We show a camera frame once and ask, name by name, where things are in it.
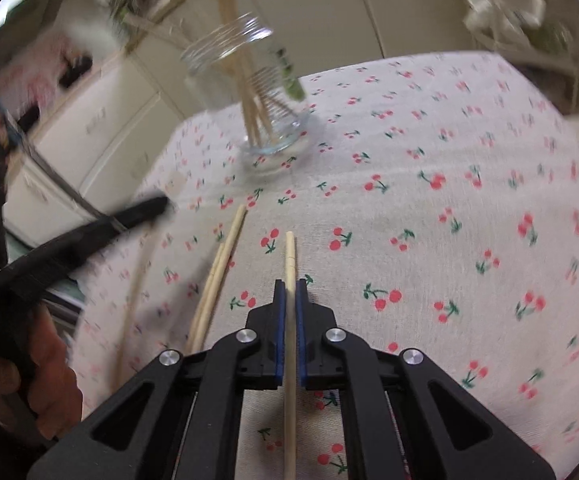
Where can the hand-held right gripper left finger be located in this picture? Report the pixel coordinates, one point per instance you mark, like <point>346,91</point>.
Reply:
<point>279,332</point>

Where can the group of wooden chopsticks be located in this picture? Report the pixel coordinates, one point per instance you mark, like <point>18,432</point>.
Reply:
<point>229,20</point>

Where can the white trolley cart with bags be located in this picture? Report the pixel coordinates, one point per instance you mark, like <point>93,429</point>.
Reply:
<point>519,30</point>

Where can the cream drawer cabinet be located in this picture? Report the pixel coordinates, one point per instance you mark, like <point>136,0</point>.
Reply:
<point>94,145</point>

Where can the clear glass jar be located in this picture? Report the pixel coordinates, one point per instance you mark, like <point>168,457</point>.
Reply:
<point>249,85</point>

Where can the cherry print tablecloth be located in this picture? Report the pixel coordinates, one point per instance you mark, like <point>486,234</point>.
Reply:
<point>419,210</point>

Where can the person's left hand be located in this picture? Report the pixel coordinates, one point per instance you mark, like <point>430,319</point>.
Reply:
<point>56,370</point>

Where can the single light wooden chopstick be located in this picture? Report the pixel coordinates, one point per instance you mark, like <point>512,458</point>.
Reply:
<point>209,290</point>
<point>229,250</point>
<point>134,300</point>
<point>290,260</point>

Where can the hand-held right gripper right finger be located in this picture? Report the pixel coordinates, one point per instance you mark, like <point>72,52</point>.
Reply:
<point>303,332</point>

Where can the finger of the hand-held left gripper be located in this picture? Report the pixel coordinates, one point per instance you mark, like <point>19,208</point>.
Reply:
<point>119,222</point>

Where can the pink wall stickers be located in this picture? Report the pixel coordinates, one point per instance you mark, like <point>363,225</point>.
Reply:
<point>44,75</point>

